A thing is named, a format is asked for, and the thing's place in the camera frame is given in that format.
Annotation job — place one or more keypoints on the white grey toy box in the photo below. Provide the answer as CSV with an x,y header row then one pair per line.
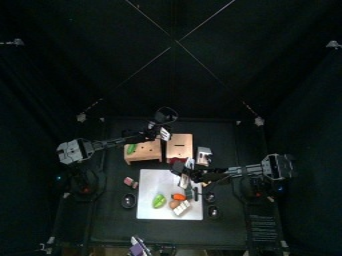
x,y
205,155

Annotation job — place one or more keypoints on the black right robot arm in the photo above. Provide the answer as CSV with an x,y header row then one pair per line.
x,y
242,171

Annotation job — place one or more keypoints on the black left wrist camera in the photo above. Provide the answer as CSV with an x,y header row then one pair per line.
x,y
166,115

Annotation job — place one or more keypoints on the purple white object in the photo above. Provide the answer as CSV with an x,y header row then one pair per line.
x,y
139,248

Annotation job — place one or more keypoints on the wooden box with round holes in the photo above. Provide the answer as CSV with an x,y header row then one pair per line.
x,y
144,151

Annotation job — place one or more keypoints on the small black dish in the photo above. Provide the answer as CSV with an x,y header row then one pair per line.
x,y
210,197
213,211

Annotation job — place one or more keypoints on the green sliced toy vegetable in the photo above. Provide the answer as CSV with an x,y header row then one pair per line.
x,y
159,201

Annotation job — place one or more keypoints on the pink toy sushi piece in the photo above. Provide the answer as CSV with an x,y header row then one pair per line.
x,y
130,182

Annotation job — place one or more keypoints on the small green toy piece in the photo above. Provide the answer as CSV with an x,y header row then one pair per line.
x,y
131,149

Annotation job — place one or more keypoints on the beige toy egg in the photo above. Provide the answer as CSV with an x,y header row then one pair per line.
x,y
174,204

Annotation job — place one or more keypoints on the wooden box with slot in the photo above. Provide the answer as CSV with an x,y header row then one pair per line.
x,y
179,148

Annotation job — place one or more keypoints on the orange toy carrot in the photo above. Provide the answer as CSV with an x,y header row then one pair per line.
x,y
179,197

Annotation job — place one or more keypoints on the white cutting board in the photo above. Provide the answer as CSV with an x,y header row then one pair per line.
x,y
154,186

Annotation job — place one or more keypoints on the black round bowl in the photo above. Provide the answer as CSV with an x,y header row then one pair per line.
x,y
128,200

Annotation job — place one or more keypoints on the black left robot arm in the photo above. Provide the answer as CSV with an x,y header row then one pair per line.
x,y
111,143

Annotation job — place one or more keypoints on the white sliced toy block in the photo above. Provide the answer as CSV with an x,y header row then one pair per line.
x,y
182,208

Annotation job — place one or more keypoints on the grey frame clip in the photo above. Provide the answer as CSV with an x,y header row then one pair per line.
x,y
16,42
80,117
333,44
259,121

